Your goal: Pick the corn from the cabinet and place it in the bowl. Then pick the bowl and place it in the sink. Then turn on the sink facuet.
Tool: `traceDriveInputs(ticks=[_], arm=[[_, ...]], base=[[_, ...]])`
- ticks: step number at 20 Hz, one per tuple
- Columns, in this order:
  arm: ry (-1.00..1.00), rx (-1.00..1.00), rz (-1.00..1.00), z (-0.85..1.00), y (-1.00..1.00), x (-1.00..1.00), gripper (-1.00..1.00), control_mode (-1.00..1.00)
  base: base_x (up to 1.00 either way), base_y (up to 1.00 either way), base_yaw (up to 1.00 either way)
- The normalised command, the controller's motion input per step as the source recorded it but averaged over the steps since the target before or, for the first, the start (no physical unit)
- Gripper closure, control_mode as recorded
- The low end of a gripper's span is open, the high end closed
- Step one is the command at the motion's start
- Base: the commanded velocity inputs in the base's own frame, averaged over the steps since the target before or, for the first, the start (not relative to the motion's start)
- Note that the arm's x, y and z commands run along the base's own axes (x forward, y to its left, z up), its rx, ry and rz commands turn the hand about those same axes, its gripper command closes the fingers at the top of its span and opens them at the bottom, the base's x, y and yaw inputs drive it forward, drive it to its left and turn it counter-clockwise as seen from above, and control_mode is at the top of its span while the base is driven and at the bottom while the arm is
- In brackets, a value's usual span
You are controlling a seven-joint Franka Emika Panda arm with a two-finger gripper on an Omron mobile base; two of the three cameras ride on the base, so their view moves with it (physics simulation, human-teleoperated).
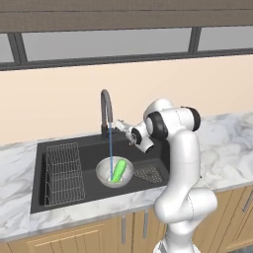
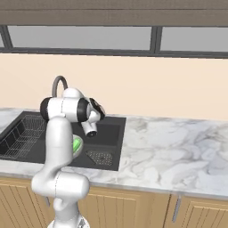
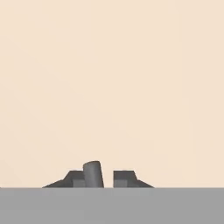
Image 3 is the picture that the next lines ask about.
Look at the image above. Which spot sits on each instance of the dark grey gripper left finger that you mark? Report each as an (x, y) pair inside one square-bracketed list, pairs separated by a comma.
[(75, 176)]

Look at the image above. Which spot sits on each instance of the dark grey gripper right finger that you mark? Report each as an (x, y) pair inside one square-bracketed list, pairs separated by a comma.
[(124, 176)]

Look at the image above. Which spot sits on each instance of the grey cylinder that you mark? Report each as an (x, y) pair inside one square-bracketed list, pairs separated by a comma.
[(92, 174)]

